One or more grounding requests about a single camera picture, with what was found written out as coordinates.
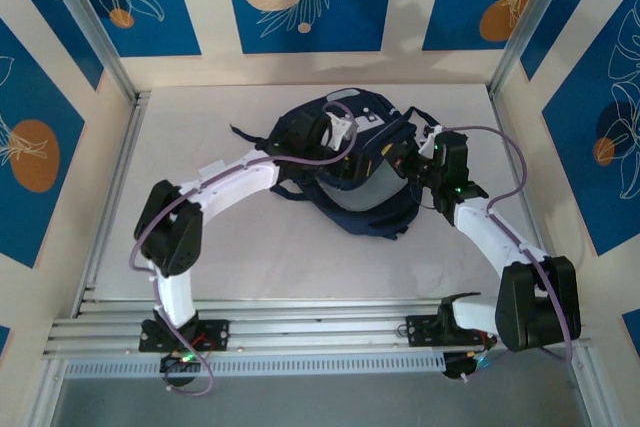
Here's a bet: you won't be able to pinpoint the navy blue backpack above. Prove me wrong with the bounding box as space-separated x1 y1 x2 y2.
228 87 444 243

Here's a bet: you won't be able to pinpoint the aluminium table edge rails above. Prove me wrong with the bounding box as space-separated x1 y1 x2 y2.
42 298 596 362

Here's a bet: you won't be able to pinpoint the black controller board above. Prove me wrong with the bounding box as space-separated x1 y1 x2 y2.
159 352 201 388
442 350 489 383

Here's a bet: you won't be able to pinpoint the aluminium side rail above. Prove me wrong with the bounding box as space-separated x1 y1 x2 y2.
72 90 151 319
489 90 549 258

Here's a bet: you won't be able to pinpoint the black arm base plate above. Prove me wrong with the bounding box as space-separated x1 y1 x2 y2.
405 314 497 348
138 319 231 353

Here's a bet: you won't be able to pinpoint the aluminium frame post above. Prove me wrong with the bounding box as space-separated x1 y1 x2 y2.
37 0 140 104
488 0 576 97

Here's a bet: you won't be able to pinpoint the grey slotted cable duct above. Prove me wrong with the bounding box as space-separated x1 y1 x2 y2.
64 352 446 381

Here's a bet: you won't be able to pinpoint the aluminium frame leg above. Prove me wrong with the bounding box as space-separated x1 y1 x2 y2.
29 359 69 427
567 349 619 427

